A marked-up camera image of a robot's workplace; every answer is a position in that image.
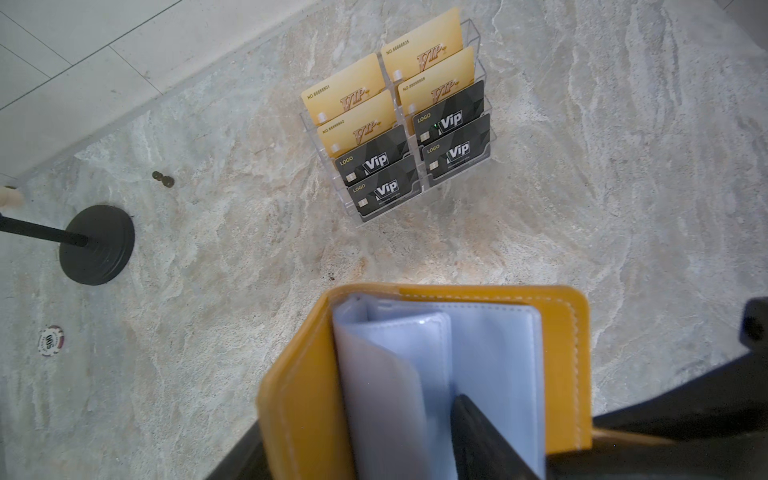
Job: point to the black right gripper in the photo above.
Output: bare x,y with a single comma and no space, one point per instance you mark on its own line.
729,400

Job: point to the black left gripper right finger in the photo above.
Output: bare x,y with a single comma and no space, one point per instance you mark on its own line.
480,451

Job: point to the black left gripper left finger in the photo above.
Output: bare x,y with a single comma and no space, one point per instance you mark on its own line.
246,461

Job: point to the yellow leather card holder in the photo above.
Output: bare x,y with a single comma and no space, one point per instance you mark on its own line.
300,404

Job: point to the black VIP card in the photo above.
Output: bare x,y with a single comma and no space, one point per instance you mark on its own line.
373,156
452,152
382,190
450,114

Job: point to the clear acrylic card display stand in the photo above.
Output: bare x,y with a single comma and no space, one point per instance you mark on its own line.
471,37

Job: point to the gold VIP card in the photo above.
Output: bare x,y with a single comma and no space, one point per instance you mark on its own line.
438,82
423,47
358,125
344,90

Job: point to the black microphone stand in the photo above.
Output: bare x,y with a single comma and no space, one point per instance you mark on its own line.
94,248

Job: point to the small black screw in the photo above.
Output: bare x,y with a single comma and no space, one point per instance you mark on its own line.
166,180

